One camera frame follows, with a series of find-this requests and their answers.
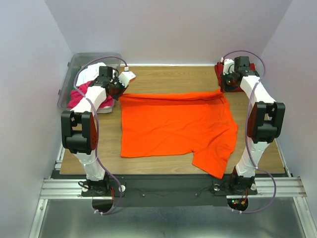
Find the white t shirt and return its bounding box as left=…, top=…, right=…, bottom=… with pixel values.
left=76, top=62, right=105, bottom=87

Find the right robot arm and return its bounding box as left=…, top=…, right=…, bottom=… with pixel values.
left=220, top=56, right=286, bottom=193

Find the orange t shirt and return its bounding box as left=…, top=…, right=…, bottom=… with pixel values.
left=119, top=90, right=238, bottom=179

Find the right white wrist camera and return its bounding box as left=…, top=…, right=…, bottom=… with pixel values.
left=220, top=58, right=235, bottom=75

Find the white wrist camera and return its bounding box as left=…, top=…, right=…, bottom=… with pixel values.
left=220, top=58, right=235, bottom=75
left=118, top=71, right=136, bottom=87

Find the aluminium frame rail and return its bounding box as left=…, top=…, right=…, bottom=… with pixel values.
left=40, top=176, right=307, bottom=199

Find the folded dark red t shirt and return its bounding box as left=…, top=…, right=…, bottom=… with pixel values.
left=215, top=62, right=259, bottom=93

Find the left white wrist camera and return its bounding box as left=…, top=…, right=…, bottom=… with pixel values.
left=118, top=71, right=136, bottom=87

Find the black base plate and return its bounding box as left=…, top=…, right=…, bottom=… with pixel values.
left=78, top=175, right=257, bottom=209

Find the pink t shirt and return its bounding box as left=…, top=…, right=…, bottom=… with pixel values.
left=67, top=81, right=114, bottom=109

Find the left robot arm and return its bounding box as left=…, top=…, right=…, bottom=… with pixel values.
left=61, top=65, right=124, bottom=195

